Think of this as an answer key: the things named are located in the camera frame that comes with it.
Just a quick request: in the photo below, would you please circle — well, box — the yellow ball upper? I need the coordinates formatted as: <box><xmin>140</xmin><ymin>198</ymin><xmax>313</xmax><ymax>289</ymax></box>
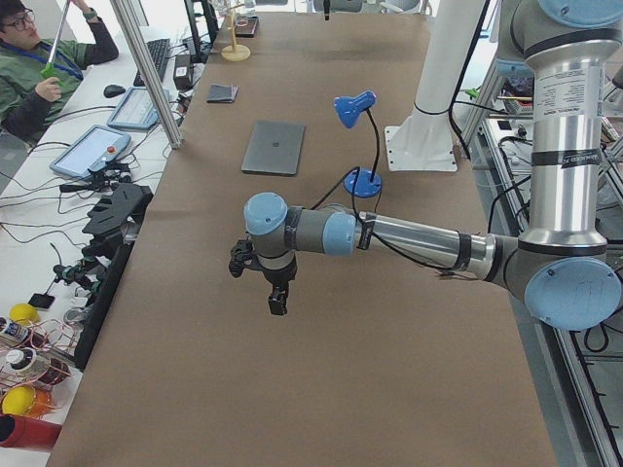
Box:
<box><xmin>9</xmin><ymin>303</ymin><xmax>40</xmax><ymax>325</ymax></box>

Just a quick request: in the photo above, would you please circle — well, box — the black power adapter box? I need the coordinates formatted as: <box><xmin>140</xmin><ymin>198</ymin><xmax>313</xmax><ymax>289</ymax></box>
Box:
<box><xmin>173</xmin><ymin>54</ymin><xmax>194</xmax><ymax>90</ymax></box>

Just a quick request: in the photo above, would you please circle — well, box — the person in green jacket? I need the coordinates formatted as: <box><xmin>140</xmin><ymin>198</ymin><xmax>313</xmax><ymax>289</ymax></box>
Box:
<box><xmin>1</xmin><ymin>1</ymin><xmax>119</xmax><ymax>145</ymax></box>

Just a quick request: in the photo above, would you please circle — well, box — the copper wire bottle rack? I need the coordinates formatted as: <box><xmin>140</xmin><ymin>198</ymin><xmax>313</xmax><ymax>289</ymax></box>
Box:
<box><xmin>1</xmin><ymin>317</ymin><xmax>71</xmax><ymax>390</ymax></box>

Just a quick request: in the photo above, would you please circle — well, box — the yellow ball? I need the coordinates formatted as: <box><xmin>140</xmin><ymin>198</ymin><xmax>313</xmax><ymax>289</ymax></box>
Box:
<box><xmin>9</xmin><ymin>303</ymin><xmax>40</xmax><ymax>325</ymax></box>
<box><xmin>1</xmin><ymin>385</ymin><xmax>36</xmax><ymax>416</ymax></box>

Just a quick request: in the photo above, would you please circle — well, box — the black computer mouse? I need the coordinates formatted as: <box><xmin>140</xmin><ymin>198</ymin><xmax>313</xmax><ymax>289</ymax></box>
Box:
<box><xmin>103</xmin><ymin>85</ymin><xmax>126</xmax><ymax>98</ymax></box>

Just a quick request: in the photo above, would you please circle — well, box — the folded grey cloth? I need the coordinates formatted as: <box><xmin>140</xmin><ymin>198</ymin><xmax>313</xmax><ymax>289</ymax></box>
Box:
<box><xmin>206</xmin><ymin>84</ymin><xmax>238</xmax><ymax>103</ymax></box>

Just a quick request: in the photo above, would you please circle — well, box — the teach pendant tablet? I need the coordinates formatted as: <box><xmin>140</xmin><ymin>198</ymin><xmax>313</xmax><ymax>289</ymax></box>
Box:
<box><xmin>49</xmin><ymin>126</ymin><xmax>131</xmax><ymax>178</ymax></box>
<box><xmin>107</xmin><ymin>87</ymin><xmax>159</xmax><ymax>131</ymax></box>

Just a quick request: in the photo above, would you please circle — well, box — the blue desk lamp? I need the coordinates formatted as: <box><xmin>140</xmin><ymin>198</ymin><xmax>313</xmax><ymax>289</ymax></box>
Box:
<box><xmin>333</xmin><ymin>90</ymin><xmax>383</xmax><ymax>198</ymax></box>

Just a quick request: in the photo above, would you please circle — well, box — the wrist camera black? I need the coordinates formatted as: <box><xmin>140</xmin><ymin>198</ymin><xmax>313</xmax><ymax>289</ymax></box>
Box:
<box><xmin>228</xmin><ymin>238</ymin><xmax>259</xmax><ymax>278</ymax></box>

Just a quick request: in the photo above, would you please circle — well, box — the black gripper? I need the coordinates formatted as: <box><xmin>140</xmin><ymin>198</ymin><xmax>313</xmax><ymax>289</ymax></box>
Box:
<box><xmin>263</xmin><ymin>260</ymin><xmax>297</xmax><ymax>316</ymax></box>

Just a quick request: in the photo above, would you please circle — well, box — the red cylinder container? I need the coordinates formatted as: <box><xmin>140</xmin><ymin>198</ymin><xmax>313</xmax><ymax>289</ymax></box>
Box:
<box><xmin>1</xmin><ymin>414</ymin><xmax>62</xmax><ymax>452</ymax></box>

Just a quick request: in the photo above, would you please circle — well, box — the black tray with frame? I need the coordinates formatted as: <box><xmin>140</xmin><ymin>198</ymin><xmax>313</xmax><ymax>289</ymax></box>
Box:
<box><xmin>235</xmin><ymin>17</ymin><xmax>259</xmax><ymax>38</ymax></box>

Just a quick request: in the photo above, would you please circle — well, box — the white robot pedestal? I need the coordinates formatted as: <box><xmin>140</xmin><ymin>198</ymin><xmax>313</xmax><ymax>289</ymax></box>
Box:
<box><xmin>385</xmin><ymin>0</ymin><xmax>489</xmax><ymax>172</ymax></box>

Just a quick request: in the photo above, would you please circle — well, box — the grey laptop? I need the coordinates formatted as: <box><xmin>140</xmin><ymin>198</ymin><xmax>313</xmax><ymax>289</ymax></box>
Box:
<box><xmin>241</xmin><ymin>120</ymin><xmax>306</xmax><ymax>176</ymax></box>

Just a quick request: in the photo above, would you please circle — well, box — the black keyboard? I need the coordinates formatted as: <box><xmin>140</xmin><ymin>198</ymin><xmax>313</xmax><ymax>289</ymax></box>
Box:
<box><xmin>144</xmin><ymin>39</ymin><xmax>170</xmax><ymax>82</ymax></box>

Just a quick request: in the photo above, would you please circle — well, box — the near teach pendant tablet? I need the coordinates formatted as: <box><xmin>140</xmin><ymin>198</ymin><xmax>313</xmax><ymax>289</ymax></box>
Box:
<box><xmin>49</xmin><ymin>126</ymin><xmax>131</xmax><ymax>178</ymax></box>

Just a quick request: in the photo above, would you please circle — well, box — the wooden mug tree stand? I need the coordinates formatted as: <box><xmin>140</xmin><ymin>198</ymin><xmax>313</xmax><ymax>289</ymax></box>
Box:
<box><xmin>211</xmin><ymin>0</ymin><xmax>251</xmax><ymax>62</ymax></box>

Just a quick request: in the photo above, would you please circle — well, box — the black plastic bracket stack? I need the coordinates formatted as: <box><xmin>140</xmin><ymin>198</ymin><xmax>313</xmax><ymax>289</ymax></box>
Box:
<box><xmin>82</xmin><ymin>183</ymin><xmax>154</xmax><ymax>242</ymax></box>

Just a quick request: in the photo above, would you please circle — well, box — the far teach pendant tablet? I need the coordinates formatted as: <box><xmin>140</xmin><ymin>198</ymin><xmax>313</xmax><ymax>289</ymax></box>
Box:
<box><xmin>107</xmin><ymin>87</ymin><xmax>159</xmax><ymax>131</ymax></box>

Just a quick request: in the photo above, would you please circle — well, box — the yellow ball lower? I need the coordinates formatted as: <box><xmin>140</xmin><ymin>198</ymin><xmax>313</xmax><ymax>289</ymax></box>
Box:
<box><xmin>1</xmin><ymin>385</ymin><xmax>36</xmax><ymax>416</ymax></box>

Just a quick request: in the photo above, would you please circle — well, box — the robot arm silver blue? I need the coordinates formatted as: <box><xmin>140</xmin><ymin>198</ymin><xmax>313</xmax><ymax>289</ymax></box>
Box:
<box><xmin>229</xmin><ymin>1</ymin><xmax>622</xmax><ymax>331</ymax></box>

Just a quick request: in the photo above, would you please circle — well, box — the aluminium frame post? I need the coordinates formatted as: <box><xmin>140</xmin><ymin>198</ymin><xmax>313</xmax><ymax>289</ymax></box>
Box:
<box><xmin>110</xmin><ymin>0</ymin><xmax>182</xmax><ymax>149</ymax></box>

